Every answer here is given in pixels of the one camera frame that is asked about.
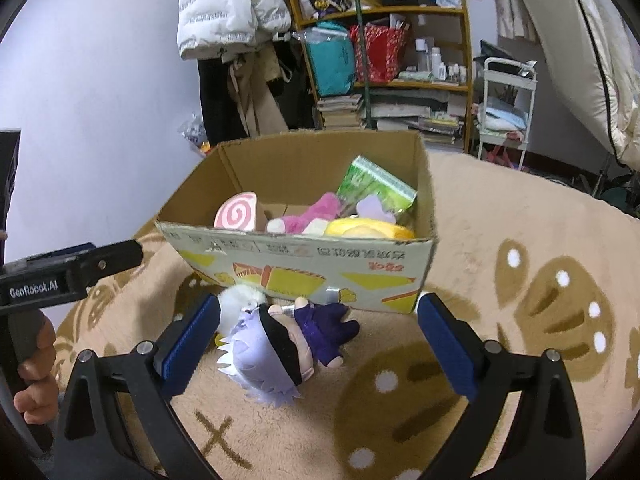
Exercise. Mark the red patterned bag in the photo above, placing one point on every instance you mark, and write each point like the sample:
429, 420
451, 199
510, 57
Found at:
385, 47

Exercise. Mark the pink swirl plush cushion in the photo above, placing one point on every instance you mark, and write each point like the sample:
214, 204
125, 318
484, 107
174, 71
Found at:
239, 213

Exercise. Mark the white fluffy chick keychain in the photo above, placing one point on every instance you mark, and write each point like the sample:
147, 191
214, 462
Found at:
233, 301

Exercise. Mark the white-haired plush doll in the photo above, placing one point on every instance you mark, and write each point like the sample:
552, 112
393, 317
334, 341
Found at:
271, 350

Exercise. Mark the pink plush toy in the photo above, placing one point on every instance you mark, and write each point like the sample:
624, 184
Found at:
326, 208

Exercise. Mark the wooden shelf unit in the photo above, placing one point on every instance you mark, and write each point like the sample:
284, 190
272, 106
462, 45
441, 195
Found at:
463, 85

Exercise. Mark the person's left hand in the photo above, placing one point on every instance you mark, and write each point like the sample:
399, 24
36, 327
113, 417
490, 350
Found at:
38, 403

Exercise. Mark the beige hanging coat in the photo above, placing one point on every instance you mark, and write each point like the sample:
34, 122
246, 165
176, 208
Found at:
249, 75

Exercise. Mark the white puffer jacket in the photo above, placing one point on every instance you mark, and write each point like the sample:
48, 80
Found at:
226, 28

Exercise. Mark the beige patterned plush rug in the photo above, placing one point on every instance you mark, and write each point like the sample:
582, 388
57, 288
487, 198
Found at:
527, 262

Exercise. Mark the open cardboard box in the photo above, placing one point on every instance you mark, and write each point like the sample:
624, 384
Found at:
288, 172

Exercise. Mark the purple item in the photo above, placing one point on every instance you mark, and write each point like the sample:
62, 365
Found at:
371, 207

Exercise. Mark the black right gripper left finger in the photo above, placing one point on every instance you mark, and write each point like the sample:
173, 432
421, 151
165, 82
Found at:
92, 441

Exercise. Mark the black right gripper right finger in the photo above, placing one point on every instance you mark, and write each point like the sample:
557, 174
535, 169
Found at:
545, 439

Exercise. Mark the white utility cart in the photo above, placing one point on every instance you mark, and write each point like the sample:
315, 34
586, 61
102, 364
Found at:
505, 115

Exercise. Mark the green tissue pack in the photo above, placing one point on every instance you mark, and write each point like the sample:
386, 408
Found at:
363, 178

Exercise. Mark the teal storage bag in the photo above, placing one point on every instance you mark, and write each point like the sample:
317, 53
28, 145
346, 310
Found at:
332, 58

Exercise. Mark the white bedding with black trim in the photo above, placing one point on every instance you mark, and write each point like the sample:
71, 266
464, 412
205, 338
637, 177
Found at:
593, 63

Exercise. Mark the yellow plush toy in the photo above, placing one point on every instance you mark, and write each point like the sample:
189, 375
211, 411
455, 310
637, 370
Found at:
367, 228

